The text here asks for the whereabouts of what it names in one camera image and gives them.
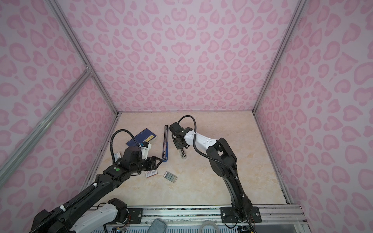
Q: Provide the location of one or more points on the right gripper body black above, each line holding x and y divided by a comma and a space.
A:
178, 144

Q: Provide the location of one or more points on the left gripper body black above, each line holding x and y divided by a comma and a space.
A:
149, 164

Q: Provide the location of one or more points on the red white staple box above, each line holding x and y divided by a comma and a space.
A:
150, 173

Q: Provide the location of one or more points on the staple tray with staples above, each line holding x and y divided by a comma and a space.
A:
170, 177

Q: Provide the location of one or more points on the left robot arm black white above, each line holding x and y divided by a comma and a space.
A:
63, 218

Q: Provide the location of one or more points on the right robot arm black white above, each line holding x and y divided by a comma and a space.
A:
222, 160

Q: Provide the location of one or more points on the dark blue booklet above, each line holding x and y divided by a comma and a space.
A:
144, 136

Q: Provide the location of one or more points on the small white clip object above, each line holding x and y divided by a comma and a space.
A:
117, 156

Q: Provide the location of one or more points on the grey cloth pad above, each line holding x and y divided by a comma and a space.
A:
157, 226

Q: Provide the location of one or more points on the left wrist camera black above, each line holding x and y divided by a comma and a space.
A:
145, 148

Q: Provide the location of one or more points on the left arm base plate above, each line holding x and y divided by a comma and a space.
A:
135, 215

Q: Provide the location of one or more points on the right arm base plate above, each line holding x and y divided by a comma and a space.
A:
233, 215

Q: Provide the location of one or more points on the aluminium front rail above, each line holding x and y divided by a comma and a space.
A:
277, 215

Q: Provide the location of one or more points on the aluminium diagonal frame bar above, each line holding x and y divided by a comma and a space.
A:
21, 152

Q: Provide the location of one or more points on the aluminium corner frame post left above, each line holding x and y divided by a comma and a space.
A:
74, 40

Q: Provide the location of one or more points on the aluminium corner frame post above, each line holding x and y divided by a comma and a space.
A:
74, 40
288, 34

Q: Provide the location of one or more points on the aluminium corner frame post right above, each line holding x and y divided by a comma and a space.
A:
288, 34

